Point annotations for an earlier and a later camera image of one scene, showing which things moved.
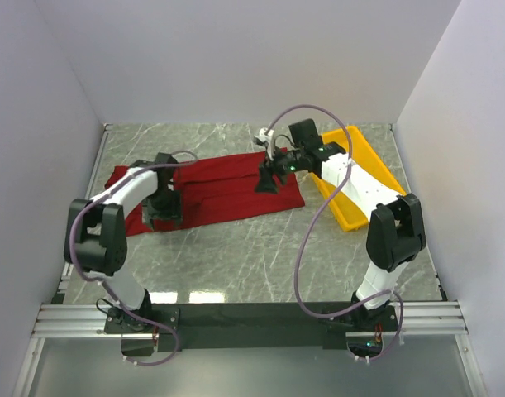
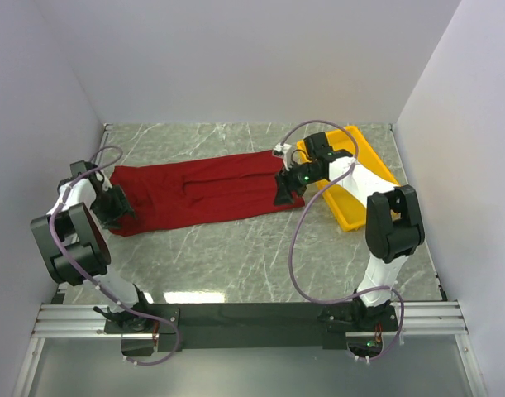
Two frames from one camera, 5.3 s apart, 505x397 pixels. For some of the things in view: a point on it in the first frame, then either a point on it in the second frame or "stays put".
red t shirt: x=218 y=187 stays put
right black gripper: x=268 y=169 -> x=286 y=184
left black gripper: x=173 y=212 -> x=121 y=207
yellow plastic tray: x=349 y=213 stays put
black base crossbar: x=252 y=326 stays put
